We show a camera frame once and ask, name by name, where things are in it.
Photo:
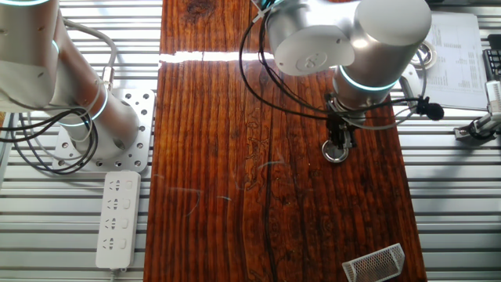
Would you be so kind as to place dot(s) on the black clip microphone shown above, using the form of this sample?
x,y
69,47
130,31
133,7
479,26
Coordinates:
x,y
433,111

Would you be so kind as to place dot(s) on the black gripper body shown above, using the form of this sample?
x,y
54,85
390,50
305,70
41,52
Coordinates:
x,y
337,127

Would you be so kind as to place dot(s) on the white mesh bent rack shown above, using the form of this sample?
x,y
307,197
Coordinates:
x,y
375,264

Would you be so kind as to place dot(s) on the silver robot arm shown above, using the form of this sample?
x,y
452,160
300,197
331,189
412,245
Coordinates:
x,y
391,23

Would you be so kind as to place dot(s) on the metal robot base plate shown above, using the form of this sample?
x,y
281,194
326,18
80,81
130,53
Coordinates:
x,y
145,102

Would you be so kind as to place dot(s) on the small round steel plate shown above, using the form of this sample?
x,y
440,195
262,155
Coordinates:
x,y
332,156

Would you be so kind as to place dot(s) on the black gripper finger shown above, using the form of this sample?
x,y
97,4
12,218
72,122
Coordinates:
x,y
344,141

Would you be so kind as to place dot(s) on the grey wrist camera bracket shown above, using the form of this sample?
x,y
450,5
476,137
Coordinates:
x,y
409,84

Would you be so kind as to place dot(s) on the black keyboard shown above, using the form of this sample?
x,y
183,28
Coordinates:
x,y
494,62

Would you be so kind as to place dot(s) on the shiny steel bowl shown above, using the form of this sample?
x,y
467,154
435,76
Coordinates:
x,y
427,56

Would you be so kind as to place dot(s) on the printed paper sheet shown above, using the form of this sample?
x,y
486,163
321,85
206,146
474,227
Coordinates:
x,y
458,78

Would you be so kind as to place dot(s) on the white power strip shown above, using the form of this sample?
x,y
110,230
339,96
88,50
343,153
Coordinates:
x,y
117,219

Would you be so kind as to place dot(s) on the wood grain table mat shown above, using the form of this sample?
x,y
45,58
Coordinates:
x,y
203,156

